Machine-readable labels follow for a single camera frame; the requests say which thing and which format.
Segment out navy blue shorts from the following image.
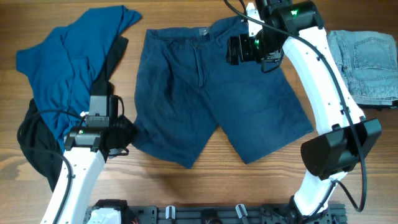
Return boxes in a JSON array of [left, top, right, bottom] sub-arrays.
[[132, 17, 313, 168]]

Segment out light blue denim jeans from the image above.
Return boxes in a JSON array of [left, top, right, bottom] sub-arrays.
[[327, 30, 397, 106]]

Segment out black garment under t-shirt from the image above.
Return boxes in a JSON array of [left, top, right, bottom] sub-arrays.
[[19, 36, 128, 190]]

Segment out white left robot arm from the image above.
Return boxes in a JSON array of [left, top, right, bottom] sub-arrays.
[[41, 95, 136, 223]]

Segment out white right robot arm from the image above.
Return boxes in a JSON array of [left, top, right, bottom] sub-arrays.
[[227, 1, 381, 223]]

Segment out black folded garment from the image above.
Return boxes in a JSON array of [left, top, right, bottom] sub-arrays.
[[359, 105, 397, 110]]

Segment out teal blue t-shirt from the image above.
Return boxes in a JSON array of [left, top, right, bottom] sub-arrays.
[[16, 5, 142, 146]]

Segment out black camera cable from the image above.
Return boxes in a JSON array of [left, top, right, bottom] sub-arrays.
[[223, 0, 368, 213]]

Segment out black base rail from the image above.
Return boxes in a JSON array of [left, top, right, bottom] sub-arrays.
[[129, 204, 348, 224]]

